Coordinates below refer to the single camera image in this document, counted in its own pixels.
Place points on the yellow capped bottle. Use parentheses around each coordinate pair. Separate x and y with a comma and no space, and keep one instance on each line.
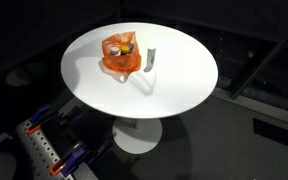
(125,50)

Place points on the purple orange clamp lower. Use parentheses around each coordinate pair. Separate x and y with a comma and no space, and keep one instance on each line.
(70,161)

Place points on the black diagonal pole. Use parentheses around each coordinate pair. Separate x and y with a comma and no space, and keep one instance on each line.
(251,72)

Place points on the perforated metal breadboard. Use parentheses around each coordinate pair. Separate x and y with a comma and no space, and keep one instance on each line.
(41,153)

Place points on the purple orange clamp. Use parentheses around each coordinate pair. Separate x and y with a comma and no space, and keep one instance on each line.
(70,161)
(42,115)

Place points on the orange plastic bag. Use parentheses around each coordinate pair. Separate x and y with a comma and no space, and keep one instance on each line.
(124,63)

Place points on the purple orange clamp upper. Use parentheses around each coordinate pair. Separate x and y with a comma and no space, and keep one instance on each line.
(42,115)

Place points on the round white table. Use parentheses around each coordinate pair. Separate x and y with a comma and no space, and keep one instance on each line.
(183,76)

